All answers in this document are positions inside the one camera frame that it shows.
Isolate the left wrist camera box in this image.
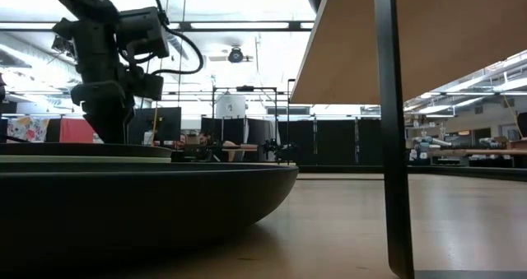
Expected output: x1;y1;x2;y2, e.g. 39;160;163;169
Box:
138;72;166;102

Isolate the long wooden table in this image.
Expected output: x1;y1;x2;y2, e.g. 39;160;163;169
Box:
427;147;527;157

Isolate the sage green plate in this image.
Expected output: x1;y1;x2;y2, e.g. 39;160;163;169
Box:
0;154;173;165

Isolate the black curtain partition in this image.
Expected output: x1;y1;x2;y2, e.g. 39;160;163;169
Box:
200;116;384;167

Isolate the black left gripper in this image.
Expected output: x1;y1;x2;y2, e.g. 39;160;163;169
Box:
69;62;138;146

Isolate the black rack frame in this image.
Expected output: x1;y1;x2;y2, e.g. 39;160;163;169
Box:
211;84;280;165

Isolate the black plate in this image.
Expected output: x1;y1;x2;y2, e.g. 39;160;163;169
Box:
0;142;173;159

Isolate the yellow hanging cable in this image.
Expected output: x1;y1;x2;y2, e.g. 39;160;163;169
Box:
150;56;164;146

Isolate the teal bowl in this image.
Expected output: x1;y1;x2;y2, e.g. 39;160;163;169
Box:
0;162;300;272

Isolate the black round overhead camera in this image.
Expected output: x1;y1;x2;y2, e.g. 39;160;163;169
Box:
226;45;245;64

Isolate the black camera cable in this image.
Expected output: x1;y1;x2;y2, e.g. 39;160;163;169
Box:
143;0;206;77

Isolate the red fabric panel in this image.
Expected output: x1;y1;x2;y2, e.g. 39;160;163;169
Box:
58;117;96;144

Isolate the floral fabric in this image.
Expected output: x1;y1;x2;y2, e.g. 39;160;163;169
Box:
6;115;50;144

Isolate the black aluminium rig frame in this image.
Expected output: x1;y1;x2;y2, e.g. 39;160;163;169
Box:
0;20;527;183

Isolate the black monitor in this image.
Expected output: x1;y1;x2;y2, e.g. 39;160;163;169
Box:
127;105;183;146

